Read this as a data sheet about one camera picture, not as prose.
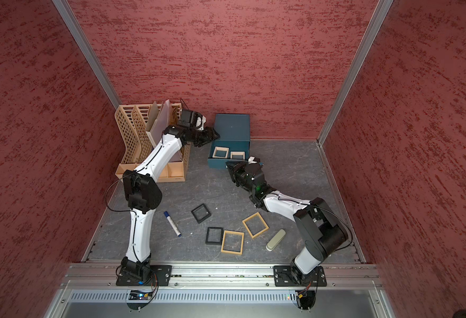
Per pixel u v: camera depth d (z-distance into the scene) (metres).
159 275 0.74
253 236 0.83
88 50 0.81
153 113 0.95
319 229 0.46
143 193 0.57
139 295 0.72
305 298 0.71
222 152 0.94
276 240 0.81
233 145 0.97
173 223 0.87
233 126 0.98
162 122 0.88
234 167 0.78
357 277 0.77
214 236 0.84
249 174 0.68
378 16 0.73
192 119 0.76
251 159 0.83
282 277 0.74
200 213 0.90
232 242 0.83
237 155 0.93
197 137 0.80
